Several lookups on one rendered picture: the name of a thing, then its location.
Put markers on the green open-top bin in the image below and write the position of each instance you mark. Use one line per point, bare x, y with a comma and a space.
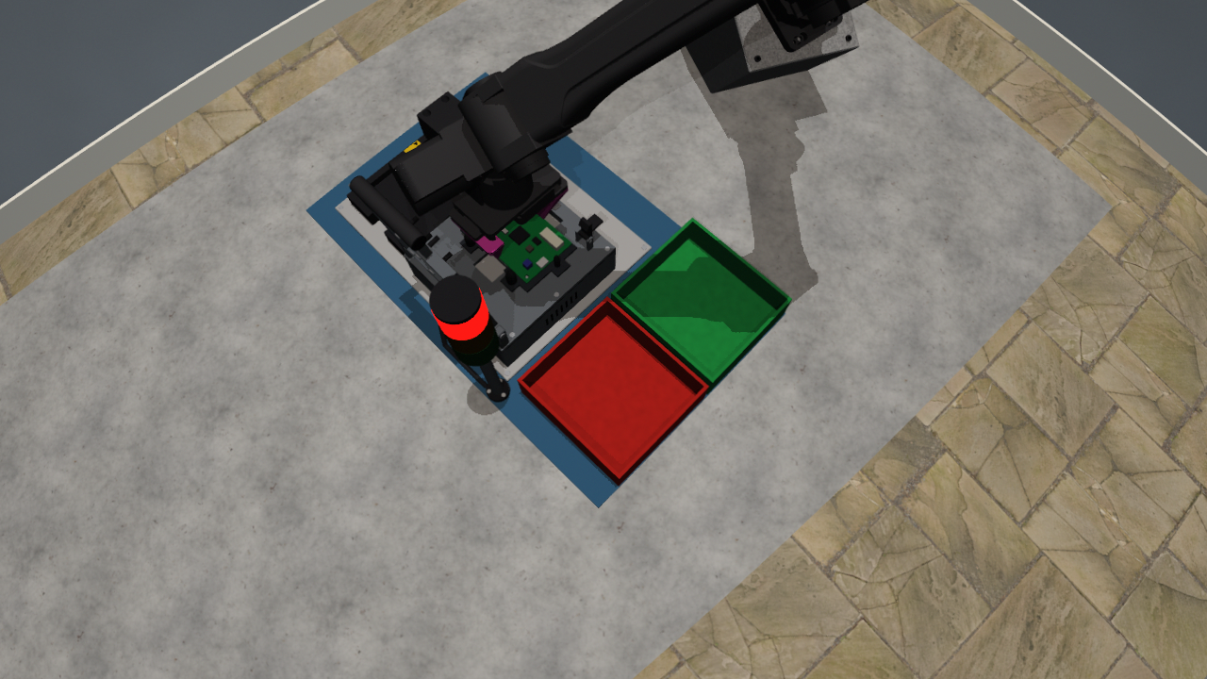
703, 297

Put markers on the red bin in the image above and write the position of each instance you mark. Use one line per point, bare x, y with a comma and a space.
610, 384

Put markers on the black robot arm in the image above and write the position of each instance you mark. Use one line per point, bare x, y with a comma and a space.
556, 89

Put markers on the green circuit board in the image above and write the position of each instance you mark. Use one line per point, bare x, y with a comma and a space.
531, 247

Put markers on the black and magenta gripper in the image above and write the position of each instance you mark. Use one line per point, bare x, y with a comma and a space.
505, 202

